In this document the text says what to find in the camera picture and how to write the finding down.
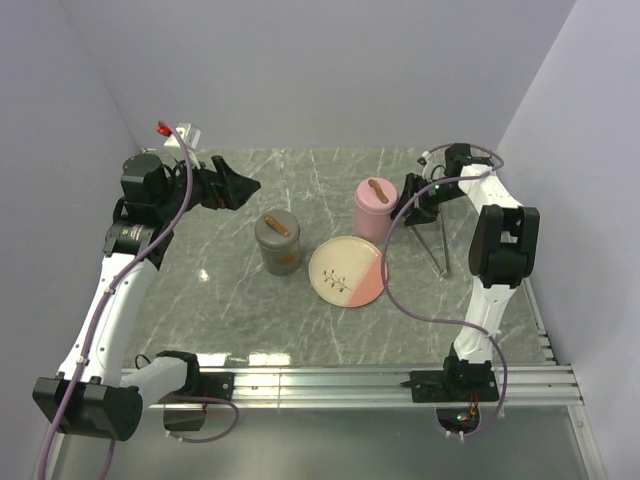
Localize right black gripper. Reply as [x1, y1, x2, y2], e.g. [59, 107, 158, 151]
[389, 172, 465, 227]

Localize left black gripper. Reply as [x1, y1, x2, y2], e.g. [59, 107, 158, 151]
[157, 151, 260, 220]

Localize pink lid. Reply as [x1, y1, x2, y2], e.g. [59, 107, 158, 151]
[355, 177, 398, 215]

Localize tall pink container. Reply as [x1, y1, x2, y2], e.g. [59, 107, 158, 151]
[353, 206, 392, 244]

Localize grey lid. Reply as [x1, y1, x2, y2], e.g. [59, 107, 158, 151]
[254, 209, 300, 250]

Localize metal food tongs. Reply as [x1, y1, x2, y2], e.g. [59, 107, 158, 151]
[410, 212, 451, 280]

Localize tall grey container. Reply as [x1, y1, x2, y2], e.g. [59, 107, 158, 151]
[258, 237, 301, 276]

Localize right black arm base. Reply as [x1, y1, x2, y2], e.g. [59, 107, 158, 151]
[400, 354, 500, 435]

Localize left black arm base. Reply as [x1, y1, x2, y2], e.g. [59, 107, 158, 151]
[163, 372, 235, 437]

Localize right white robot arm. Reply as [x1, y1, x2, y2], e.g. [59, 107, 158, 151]
[390, 143, 540, 400]

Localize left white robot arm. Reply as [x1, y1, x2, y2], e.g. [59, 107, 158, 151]
[33, 153, 261, 441]

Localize pink and white plate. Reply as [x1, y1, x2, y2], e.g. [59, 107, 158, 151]
[308, 236, 384, 308]

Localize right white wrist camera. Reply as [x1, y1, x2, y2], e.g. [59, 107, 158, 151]
[418, 149, 444, 178]

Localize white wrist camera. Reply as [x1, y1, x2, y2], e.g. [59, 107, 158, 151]
[163, 123, 202, 156]
[418, 149, 444, 178]

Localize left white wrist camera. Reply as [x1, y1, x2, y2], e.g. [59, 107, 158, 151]
[163, 123, 202, 156]

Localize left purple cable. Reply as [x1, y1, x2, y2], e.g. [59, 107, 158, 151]
[37, 120, 195, 480]

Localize aluminium frame rail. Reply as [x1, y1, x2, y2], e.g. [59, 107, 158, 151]
[29, 364, 584, 414]

